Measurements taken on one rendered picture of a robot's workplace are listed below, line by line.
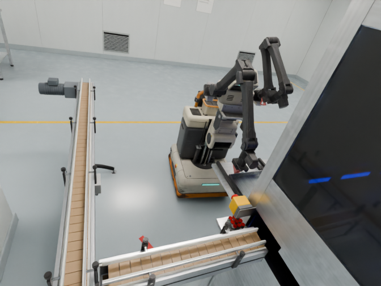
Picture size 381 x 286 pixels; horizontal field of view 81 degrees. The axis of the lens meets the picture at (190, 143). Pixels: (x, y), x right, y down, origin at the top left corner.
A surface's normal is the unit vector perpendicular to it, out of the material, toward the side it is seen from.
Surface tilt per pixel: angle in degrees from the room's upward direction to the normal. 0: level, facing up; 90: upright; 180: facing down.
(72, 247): 0
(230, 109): 90
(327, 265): 90
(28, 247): 0
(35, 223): 0
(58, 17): 90
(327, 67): 90
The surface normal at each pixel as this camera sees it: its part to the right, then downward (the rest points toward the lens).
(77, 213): 0.20, -0.80
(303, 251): -0.93, 0.04
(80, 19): 0.32, 0.60
